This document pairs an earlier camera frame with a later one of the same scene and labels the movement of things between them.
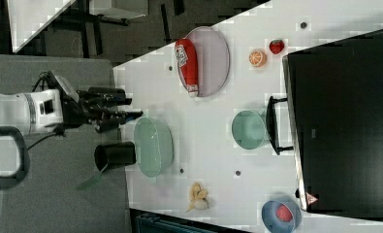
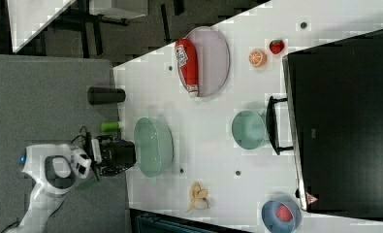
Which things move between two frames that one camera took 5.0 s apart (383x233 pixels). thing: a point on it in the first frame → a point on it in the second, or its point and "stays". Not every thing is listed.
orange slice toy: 257,58 stays
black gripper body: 83,112 → 116,155
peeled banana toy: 198,197 stays
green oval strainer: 153,147 stays
